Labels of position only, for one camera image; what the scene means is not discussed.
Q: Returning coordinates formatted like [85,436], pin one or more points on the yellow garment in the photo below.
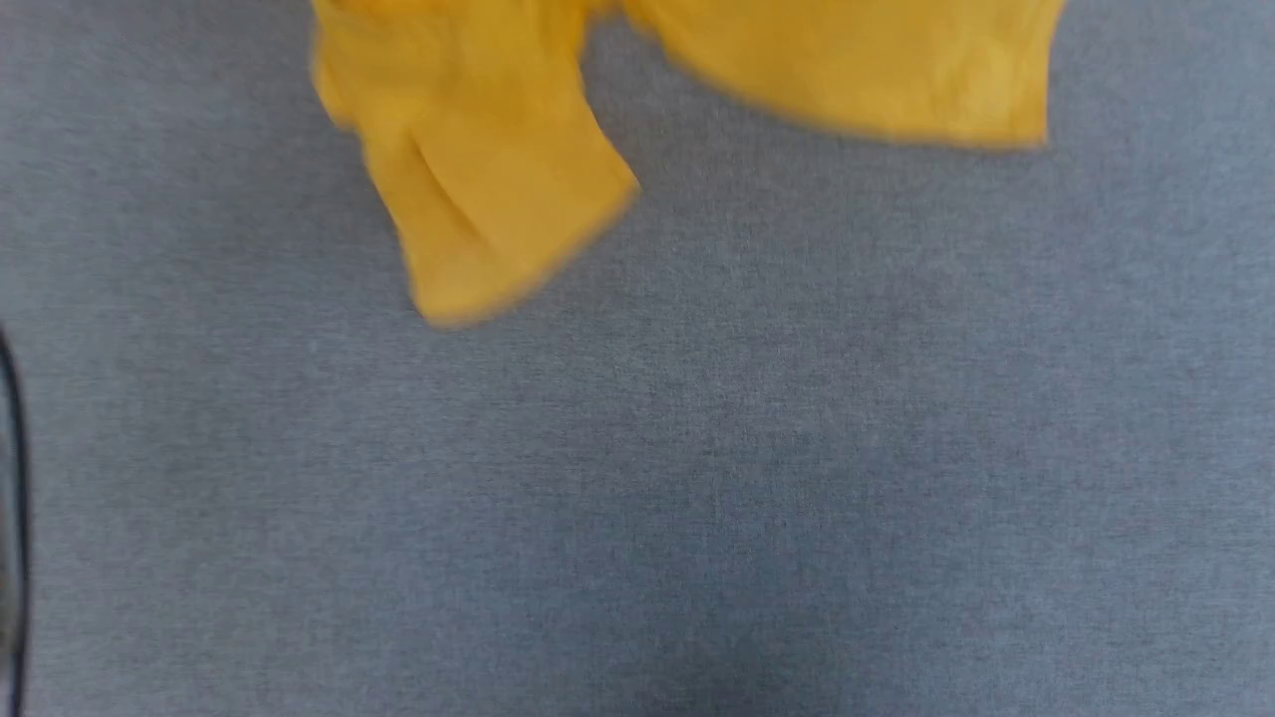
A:
[478,149]

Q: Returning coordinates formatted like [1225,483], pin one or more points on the grey fabric sofa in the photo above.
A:
[697,478]

